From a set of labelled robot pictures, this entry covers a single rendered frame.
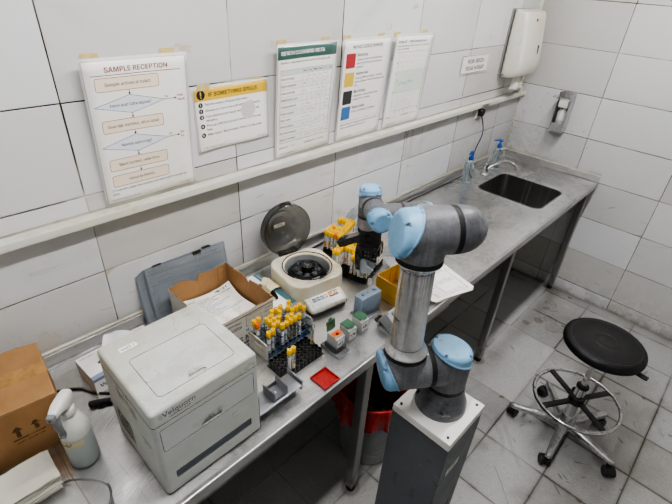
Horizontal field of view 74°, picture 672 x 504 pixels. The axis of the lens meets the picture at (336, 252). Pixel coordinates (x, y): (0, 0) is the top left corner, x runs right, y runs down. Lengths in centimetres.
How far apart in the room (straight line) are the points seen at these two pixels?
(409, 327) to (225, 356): 46
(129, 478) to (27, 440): 27
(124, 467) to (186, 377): 35
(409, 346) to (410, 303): 13
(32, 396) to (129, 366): 29
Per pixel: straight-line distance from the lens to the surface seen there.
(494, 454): 256
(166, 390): 111
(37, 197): 144
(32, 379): 142
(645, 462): 290
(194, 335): 122
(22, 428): 141
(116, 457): 141
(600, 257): 366
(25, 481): 142
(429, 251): 101
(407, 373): 123
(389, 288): 176
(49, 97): 139
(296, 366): 149
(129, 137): 146
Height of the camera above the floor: 199
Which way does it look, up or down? 32 degrees down
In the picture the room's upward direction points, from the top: 4 degrees clockwise
